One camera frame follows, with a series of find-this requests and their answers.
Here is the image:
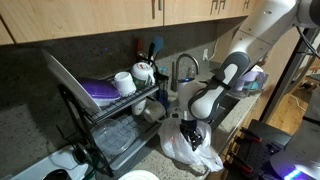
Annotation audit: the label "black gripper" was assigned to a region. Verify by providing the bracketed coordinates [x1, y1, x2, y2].
[179, 119, 205, 151]

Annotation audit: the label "white plastic shopping bag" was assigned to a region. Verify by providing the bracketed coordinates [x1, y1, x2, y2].
[158, 117, 224, 173]

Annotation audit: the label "gray plate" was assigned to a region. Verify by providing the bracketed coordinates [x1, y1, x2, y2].
[118, 169, 160, 180]

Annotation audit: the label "steel kitchen sink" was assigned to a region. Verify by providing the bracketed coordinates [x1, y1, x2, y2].
[168, 84, 241, 129]

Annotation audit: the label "blue dish soap bottle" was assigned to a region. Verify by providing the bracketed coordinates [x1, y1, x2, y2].
[155, 87, 172, 112]

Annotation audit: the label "black clamp with red tip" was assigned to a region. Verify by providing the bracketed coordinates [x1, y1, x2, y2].
[239, 127, 263, 144]
[229, 153, 255, 175]

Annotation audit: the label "white ceramic cup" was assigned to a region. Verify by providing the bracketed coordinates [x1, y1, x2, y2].
[130, 98, 148, 116]

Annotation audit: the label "steel kitchen faucet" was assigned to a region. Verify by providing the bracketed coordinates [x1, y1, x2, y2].
[170, 53, 200, 93]

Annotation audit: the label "black utensil holder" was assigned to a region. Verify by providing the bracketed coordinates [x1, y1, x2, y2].
[153, 71, 169, 91]

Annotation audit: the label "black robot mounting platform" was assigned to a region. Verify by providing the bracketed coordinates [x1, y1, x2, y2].
[226, 119, 294, 180]

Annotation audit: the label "white water filter pitcher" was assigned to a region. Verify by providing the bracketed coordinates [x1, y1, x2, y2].
[238, 64, 268, 97]

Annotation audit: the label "clear plastic container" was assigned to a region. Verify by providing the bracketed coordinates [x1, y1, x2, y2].
[90, 118, 136, 157]

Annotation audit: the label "white mug with print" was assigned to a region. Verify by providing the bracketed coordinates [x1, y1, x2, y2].
[130, 61, 156, 89]

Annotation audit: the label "plain white mug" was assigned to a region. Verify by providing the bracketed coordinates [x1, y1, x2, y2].
[114, 71, 138, 98]

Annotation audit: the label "dark metal stand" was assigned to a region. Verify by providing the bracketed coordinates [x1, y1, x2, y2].
[259, 28, 320, 124]

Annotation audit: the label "black kitchen utensil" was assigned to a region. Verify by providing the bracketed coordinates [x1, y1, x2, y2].
[147, 42, 156, 66]

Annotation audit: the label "blue spatula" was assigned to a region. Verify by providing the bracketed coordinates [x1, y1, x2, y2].
[152, 35, 165, 56]

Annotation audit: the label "red spatula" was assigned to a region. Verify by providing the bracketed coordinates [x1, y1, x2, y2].
[135, 38, 148, 59]

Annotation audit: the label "purple bowl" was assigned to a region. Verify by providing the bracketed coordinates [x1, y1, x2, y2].
[78, 78, 122, 108]

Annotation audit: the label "black wire dish rack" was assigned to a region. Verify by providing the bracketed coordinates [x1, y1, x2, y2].
[56, 71, 169, 178]

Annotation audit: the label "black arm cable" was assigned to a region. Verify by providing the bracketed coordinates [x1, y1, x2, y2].
[295, 26, 320, 61]

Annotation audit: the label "wooden wall cabinets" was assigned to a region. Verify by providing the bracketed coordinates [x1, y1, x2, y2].
[0, 0, 264, 46]

